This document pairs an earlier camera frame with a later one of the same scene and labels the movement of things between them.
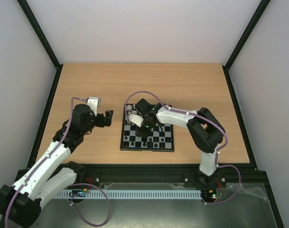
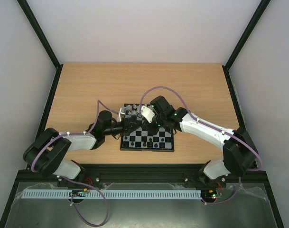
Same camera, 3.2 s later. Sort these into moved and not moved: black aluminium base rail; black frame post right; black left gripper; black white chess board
Moved: black left gripper
Not moved: black white chess board; black aluminium base rail; black frame post right
